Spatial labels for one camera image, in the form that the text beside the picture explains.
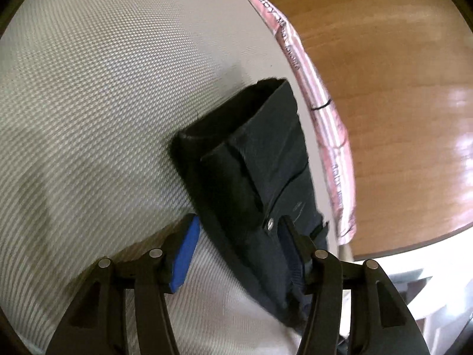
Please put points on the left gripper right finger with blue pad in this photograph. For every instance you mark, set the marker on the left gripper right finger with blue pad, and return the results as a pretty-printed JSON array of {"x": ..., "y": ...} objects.
[{"x": 379, "y": 322}]

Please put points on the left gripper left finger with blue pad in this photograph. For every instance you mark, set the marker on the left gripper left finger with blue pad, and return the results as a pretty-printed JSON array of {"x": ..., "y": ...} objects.
[{"x": 95, "y": 321}]

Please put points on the black pants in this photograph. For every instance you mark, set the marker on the black pants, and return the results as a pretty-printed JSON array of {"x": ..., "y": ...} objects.
[{"x": 245, "y": 165}]

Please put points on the pink striped pillow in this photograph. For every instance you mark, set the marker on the pink striped pillow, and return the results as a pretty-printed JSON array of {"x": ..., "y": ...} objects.
[{"x": 332, "y": 135}]

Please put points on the beige mattress cover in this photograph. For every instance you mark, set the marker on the beige mattress cover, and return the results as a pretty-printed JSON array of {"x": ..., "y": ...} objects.
[{"x": 92, "y": 91}]

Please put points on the wooden headboard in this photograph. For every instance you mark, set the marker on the wooden headboard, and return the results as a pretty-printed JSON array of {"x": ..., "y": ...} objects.
[{"x": 400, "y": 74}]

